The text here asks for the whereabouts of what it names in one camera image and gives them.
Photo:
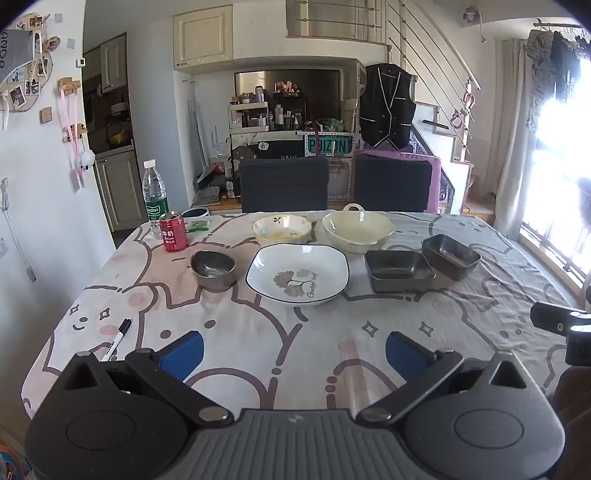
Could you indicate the lemon print scalloped bowl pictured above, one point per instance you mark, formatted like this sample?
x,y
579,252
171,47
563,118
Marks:
x,y
281,230

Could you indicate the wall photo board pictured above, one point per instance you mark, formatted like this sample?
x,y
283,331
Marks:
x,y
23,69

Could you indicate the white plush toy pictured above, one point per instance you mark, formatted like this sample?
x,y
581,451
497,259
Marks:
x,y
86,158

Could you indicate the black and white marker pen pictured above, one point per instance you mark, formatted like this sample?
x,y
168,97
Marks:
x,y
117,338

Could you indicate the plastic water bottle green label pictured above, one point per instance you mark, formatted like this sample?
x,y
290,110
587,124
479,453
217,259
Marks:
x,y
155,194

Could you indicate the black vest with white trim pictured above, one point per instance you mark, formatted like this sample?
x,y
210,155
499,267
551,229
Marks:
x,y
387,106

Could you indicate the cream wall cabinet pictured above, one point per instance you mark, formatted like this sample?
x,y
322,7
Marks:
x,y
203,39

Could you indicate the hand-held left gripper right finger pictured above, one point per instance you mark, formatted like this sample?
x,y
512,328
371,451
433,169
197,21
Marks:
x,y
408,357

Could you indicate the cream kitchen base cabinet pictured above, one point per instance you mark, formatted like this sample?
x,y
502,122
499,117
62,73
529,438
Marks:
x,y
120,194

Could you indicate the rectangular metal tray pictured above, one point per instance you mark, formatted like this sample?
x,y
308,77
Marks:
x,y
450,258
399,272

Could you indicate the hanging dark clothes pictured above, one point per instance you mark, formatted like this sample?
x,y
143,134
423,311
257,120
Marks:
x,y
551,60

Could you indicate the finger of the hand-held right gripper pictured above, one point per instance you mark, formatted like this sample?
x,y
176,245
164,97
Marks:
x,y
551,317

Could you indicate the dark grey chair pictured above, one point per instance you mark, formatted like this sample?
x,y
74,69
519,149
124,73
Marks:
x,y
392,184
284,184

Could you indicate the round metal bowl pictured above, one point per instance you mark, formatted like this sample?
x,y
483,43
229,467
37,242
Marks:
x,y
213,270

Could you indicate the red drink can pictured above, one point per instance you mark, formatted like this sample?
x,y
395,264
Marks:
x,y
173,233

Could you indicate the metal stair railing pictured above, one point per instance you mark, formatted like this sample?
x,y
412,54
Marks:
x,y
434,60

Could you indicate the white shelf rack with bottles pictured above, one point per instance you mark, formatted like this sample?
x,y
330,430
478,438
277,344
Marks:
x,y
248,117

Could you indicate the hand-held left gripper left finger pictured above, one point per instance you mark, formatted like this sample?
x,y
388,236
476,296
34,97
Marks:
x,y
182,356

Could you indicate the teal sign plate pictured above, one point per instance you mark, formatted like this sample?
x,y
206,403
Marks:
x,y
328,146

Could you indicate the person's right forearm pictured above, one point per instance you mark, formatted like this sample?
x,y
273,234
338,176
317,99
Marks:
x,y
575,410

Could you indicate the yellow pot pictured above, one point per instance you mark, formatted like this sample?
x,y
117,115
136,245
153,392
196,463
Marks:
x,y
118,136

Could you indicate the grey trash bin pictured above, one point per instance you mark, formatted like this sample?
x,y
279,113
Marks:
x,y
195,212

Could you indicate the white square leaf print plate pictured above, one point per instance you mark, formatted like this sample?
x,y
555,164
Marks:
x,y
295,277

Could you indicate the white curtain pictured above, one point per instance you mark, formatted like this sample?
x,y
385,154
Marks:
x,y
511,138

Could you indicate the green snack packet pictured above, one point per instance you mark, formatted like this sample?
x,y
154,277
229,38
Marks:
x,y
199,225

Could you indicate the purple cushion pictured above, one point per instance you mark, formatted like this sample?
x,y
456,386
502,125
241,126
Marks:
x,y
436,184

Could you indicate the printed cartoon tablecloth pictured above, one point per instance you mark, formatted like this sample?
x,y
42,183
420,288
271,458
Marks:
x,y
300,332

